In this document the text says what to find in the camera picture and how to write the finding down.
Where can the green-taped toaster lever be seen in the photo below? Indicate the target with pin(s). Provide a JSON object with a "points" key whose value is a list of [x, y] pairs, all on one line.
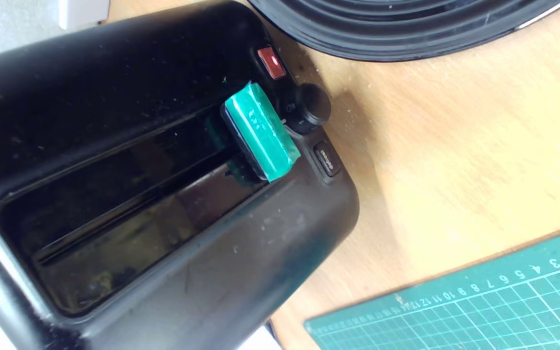
{"points": [[263, 131]]}

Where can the black two-slot toaster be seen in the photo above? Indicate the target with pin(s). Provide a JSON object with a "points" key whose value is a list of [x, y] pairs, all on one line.
{"points": [[114, 97]]}

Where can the black ribbed plate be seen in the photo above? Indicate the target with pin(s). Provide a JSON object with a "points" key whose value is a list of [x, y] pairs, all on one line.
{"points": [[396, 34]]}

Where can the green cutting mat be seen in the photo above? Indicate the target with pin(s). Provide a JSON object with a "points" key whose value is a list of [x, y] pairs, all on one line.
{"points": [[479, 311]]}

